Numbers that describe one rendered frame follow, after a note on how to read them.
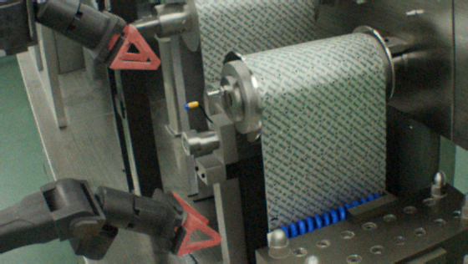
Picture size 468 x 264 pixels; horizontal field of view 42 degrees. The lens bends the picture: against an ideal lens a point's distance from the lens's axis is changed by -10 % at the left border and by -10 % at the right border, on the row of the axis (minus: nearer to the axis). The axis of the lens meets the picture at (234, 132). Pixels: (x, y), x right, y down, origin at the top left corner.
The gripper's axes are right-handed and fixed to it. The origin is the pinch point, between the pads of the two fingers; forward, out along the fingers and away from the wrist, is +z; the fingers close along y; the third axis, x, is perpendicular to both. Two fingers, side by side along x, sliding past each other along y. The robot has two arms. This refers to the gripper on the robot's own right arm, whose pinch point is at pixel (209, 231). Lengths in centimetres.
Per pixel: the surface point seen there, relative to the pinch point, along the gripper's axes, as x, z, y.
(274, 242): 3.4, 7.0, 7.9
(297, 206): 7.7, 13.4, 0.5
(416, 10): 47, 21, 0
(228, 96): 20.6, -3.2, -5.3
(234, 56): 26.8, -4.6, -6.1
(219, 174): 7.7, 1.5, -6.7
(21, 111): -96, 36, -391
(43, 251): -104, 28, -185
